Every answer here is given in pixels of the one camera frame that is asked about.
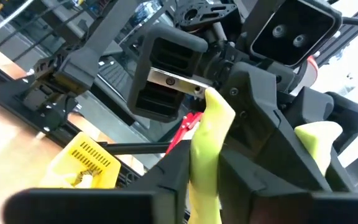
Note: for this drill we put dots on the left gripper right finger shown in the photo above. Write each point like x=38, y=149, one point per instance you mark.
x=238, y=186

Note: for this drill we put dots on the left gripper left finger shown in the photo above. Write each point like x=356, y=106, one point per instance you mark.
x=169, y=180

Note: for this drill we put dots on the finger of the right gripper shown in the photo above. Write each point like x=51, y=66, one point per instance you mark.
x=357, y=118
x=259, y=130

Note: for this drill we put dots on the thin black rod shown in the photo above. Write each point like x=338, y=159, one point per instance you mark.
x=135, y=148

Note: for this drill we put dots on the red plastic object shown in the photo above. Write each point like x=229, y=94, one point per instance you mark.
x=185, y=124

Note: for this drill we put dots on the yellow slotted plastic box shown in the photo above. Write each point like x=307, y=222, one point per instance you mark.
x=64, y=161

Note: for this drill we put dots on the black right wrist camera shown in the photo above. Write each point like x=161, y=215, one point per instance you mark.
x=294, y=34

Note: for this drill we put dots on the black aluminium rig frame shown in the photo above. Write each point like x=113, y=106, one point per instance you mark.
x=17, y=107

